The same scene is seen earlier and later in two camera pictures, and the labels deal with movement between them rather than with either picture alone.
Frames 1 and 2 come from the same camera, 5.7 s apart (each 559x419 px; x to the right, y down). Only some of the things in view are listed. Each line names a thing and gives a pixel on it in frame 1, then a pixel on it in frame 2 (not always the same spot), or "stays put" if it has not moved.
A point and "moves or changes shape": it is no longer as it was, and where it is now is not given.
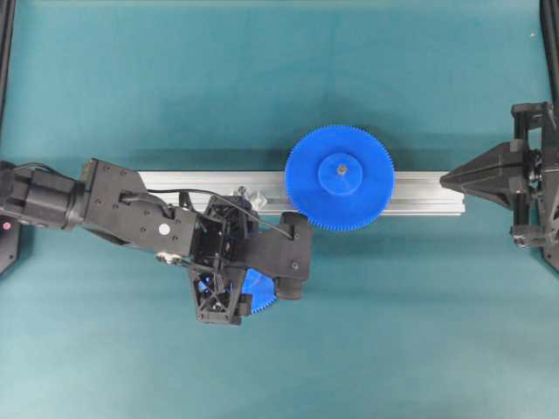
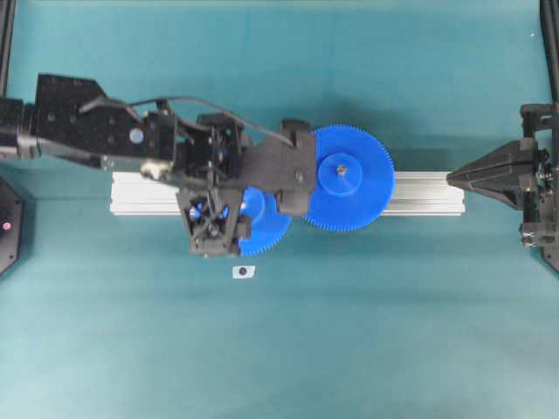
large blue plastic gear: x=340 y=176 stays put
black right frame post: x=549 y=15 stays put
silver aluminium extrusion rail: x=410 y=192 stays put
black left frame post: x=7 y=16 stays put
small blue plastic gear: x=263 y=288 moves or changes shape
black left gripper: x=227 y=221 -> x=205 y=162
